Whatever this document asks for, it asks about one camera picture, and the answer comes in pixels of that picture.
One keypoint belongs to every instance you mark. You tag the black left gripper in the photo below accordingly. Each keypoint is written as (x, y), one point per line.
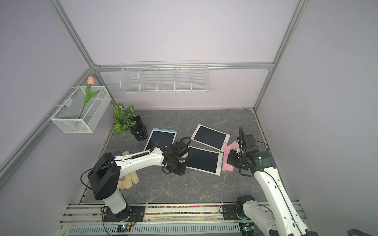
(181, 171)

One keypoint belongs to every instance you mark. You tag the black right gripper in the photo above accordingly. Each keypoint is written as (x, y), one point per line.
(231, 160)

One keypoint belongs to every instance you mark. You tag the large blue drawing tablet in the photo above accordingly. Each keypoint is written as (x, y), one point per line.
(161, 136)

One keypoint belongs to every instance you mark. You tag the white drawing tablet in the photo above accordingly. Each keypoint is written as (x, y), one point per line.
(210, 137)
(205, 160)

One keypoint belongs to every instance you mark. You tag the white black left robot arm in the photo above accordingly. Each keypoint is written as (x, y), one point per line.
(104, 176)

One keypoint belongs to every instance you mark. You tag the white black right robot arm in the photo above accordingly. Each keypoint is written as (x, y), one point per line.
(283, 219)

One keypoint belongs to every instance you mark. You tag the beige cloth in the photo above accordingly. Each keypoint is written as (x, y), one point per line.
(127, 181)

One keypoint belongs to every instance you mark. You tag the green potted plant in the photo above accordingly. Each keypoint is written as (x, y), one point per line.
(125, 118)

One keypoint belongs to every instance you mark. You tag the pink artificial tulip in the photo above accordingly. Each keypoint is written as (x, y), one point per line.
(89, 95)

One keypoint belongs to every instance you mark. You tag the white mesh side basket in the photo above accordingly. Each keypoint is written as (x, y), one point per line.
(66, 118)

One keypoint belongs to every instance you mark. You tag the white ventilation grille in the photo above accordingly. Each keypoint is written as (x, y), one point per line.
(154, 229)

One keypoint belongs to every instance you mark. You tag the white wire wall basket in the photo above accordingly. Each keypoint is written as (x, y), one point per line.
(164, 76)

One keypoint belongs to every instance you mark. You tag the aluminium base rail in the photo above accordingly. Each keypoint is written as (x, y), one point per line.
(155, 214)

